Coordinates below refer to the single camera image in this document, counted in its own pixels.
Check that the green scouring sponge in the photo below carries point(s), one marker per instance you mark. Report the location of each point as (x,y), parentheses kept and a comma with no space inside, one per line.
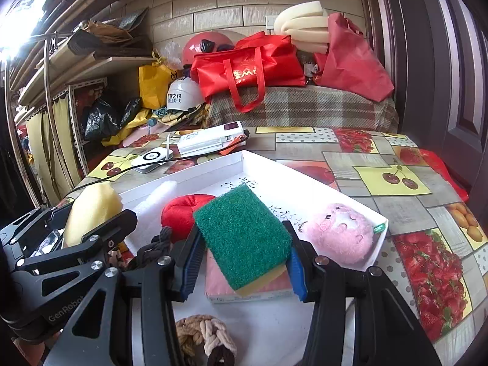
(244,232)

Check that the wall switch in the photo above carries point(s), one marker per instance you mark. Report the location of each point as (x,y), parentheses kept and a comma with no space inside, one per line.
(271,21)

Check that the dark hanging clothing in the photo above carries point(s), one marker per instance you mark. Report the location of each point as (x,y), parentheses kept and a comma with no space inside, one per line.
(11,171)

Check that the dark purple door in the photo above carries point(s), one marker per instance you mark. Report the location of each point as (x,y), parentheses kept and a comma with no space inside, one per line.
(430,64)

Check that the red helmet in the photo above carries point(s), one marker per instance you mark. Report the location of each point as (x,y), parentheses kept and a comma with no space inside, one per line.
(194,47)

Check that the fruit print tablecloth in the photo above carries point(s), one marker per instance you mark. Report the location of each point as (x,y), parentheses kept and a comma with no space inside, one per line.
(411,213)

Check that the metal shelf rack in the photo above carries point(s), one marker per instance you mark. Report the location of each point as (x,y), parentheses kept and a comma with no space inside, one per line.
(57,95)

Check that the white helmet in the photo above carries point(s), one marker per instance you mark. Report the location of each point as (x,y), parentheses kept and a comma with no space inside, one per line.
(183,95)

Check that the yellow raincoat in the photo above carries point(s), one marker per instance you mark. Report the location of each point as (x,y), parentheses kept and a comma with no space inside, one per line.
(129,129)

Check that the orange plastic strip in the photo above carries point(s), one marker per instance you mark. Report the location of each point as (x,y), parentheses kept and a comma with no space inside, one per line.
(234,145)

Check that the white cardboard box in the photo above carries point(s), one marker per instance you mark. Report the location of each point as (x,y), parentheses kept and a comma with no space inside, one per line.
(267,175)

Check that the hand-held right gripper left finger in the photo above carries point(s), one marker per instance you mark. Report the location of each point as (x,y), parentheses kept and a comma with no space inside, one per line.
(190,267)

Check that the yellow bag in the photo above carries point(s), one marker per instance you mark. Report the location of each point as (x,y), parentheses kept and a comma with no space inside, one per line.
(154,84)

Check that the flat red bag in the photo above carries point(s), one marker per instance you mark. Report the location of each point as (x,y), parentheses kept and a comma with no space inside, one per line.
(446,175)

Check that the white charger device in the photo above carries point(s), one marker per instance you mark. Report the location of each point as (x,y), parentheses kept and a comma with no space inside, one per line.
(150,160)

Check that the yellow sponge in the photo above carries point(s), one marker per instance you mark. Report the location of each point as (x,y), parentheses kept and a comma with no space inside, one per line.
(91,206)

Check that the pink tissue packet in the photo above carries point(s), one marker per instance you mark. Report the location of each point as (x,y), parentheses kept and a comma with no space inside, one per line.
(259,288)

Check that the red apple plush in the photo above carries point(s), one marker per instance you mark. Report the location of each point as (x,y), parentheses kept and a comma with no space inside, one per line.
(179,213)

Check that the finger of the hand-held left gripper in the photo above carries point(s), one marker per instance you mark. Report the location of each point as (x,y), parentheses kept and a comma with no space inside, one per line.
(26,232)
(110,227)

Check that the pink pig plush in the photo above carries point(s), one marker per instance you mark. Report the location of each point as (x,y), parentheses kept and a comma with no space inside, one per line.
(339,232)

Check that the cardboard pieces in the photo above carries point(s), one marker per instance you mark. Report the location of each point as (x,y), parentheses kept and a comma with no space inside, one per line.
(110,34)

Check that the black plastic bag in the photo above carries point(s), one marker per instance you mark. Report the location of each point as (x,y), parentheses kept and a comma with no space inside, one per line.
(103,118)

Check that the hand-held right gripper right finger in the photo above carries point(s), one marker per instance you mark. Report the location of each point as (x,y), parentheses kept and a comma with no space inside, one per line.
(297,278)

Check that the clear plastic bag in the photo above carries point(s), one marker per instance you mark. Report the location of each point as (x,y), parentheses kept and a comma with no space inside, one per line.
(171,55)

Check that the plaid blanket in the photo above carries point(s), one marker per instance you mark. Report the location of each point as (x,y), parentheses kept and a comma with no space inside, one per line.
(305,108)

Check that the red tote bag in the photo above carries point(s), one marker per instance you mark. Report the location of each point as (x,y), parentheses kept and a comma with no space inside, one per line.
(251,64)

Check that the cream foam roll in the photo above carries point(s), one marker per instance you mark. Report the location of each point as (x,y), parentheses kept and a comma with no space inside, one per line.
(301,26)

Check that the small white foam piece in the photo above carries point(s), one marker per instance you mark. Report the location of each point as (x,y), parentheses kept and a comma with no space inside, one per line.
(156,198)

